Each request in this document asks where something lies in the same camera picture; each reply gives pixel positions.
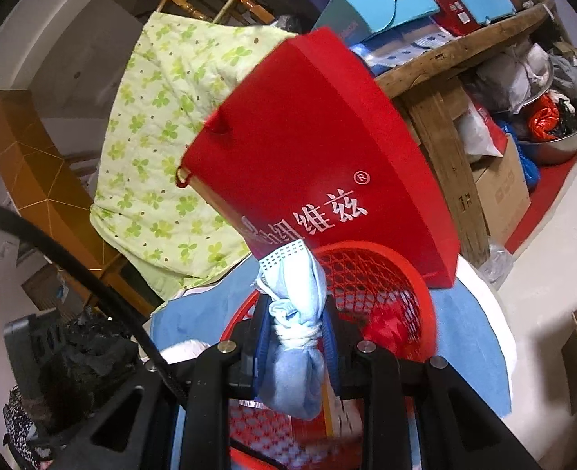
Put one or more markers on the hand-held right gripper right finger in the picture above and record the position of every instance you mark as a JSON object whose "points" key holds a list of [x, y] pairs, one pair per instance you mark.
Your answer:
{"points": [[332, 352]]}

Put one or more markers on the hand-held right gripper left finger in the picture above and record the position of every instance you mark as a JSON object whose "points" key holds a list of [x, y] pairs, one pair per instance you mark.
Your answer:
{"points": [[264, 352]]}

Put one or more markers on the blue white face mask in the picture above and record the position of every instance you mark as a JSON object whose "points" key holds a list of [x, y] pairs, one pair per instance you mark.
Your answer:
{"points": [[293, 372]]}

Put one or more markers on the red plastic wrapper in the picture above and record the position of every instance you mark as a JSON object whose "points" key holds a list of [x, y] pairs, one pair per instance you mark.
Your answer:
{"points": [[391, 328]]}

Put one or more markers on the orange white medicine box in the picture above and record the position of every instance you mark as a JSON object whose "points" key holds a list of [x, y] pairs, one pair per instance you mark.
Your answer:
{"points": [[335, 416]]}

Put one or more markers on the red mesh basket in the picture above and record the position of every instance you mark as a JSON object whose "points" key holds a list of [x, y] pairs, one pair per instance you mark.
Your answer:
{"points": [[366, 269]]}

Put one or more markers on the blue blanket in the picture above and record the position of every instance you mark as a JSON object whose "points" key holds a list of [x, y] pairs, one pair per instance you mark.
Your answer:
{"points": [[469, 342]]}

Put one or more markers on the red paper bag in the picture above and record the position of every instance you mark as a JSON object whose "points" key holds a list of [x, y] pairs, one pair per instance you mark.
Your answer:
{"points": [[317, 132]]}

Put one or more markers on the brown cardboard box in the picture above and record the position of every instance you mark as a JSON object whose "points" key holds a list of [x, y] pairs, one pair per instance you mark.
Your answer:
{"points": [[503, 191]]}

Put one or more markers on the dark grey box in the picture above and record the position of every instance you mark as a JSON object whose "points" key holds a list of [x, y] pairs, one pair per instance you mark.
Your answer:
{"points": [[24, 347]]}

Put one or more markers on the green floral quilt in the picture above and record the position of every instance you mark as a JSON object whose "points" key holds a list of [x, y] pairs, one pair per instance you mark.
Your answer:
{"points": [[161, 132]]}

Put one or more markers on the wooden table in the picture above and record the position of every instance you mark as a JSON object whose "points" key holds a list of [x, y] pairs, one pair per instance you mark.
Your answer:
{"points": [[435, 122]]}

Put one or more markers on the red floor mat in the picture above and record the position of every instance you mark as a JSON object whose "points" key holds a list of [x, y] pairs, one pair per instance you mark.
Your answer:
{"points": [[538, 205]]}

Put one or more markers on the black white floral garment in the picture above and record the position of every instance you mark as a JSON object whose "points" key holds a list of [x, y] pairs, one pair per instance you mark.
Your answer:
{"points": [[19, 426]]}

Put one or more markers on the white sack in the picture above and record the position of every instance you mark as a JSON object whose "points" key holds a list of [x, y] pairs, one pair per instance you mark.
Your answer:
{"points": [[474, 132]]}

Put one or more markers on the blue plastic bag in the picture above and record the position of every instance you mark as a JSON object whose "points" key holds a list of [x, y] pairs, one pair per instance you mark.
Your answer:
{"points": [[530, 169]]}

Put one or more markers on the metal basin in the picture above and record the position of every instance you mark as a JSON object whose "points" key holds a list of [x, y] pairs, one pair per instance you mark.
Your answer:
{"points": [[557, 149]]}

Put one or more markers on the stack of blue white packets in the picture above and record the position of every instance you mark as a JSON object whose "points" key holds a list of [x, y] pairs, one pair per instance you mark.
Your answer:
{"points": [[401, 49]]}

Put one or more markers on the orange plastic bag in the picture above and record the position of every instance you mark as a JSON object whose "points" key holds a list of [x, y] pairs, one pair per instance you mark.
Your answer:
{"points": [[543, 120]]}

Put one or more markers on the grey bag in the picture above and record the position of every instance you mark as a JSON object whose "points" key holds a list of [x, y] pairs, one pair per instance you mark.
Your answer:
{"points": [[513, 73]]}

